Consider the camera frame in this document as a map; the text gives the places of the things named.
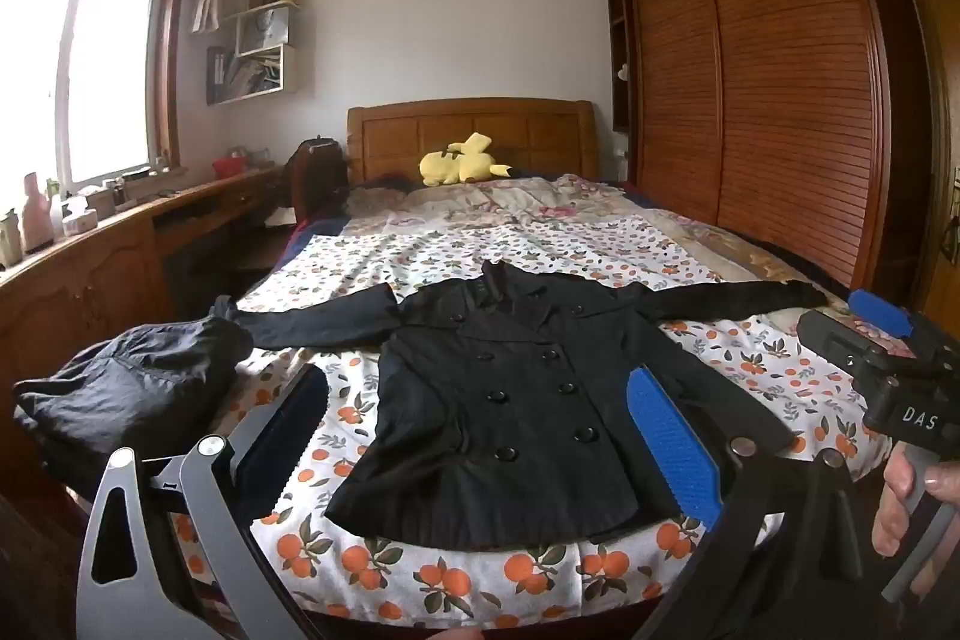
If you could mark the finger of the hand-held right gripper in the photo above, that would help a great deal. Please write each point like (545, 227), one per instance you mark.
(829, 336)
(881, 310)

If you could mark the yellow plush toy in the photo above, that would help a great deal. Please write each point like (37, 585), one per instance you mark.
(465, 164)

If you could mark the floral quilt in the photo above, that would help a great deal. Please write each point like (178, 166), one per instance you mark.
(525, 201)

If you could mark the white paper bag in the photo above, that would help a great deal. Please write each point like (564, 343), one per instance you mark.
(262, 29)

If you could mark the person's right hand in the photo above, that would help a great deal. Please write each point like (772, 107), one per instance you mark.
(892, 505)

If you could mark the navy bed cover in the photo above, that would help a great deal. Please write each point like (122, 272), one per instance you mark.
(300, 239)

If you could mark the white tissue box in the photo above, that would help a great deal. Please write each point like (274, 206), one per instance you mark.
(79, 218)

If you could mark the orange fruit print bed sheet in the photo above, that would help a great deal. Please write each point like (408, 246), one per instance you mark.
(465, 580)

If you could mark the wooden louvred wardrobe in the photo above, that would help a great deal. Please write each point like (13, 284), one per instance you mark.
(787, 85)

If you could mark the pink bottle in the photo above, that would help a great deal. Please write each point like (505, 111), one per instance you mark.
(37, 220)

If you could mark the wood framed window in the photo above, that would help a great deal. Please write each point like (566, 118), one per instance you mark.
(105, 63)

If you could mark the black double-breasted coat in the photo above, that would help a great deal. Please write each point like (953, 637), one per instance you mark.
(510, 385)

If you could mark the small white figurine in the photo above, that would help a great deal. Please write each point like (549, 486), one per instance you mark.
(622, 72)

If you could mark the cream bottle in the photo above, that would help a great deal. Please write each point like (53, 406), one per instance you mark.
(9, 242)

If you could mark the wooden door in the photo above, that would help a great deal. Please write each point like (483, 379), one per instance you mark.
(937, 85)

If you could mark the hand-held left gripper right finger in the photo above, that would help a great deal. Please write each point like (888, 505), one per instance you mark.
(667, 445)

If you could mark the wooden desk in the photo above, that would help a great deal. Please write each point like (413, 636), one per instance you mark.
(75, 280)

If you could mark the white wall shelf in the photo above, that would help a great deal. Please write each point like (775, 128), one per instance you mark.
(294, 70)

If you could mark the wooden bed headboard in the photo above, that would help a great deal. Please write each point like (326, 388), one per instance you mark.
(397, 138)

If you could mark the red bowl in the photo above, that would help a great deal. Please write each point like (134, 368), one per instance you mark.
(229, 168)

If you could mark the folded black clothes pile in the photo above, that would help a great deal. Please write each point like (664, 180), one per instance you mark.
(127, 385)

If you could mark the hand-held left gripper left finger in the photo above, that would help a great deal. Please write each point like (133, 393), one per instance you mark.
(289, 437)

